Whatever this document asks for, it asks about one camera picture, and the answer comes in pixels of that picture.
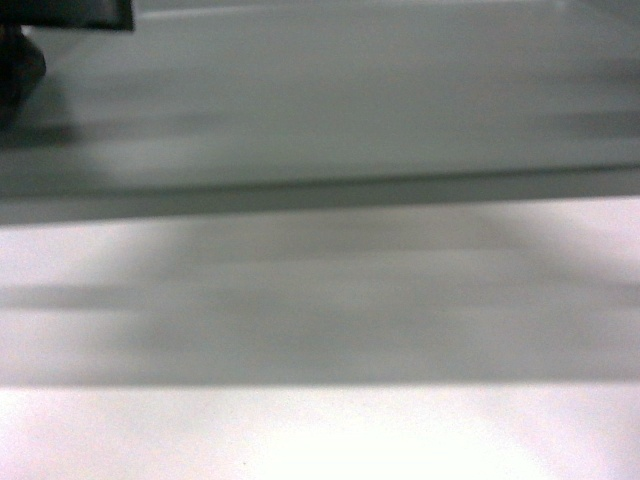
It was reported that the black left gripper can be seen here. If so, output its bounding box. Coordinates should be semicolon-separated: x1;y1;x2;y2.
1;0;135;130

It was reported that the grey rectangular serving tray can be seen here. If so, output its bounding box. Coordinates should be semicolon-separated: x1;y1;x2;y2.
1;1;639;225

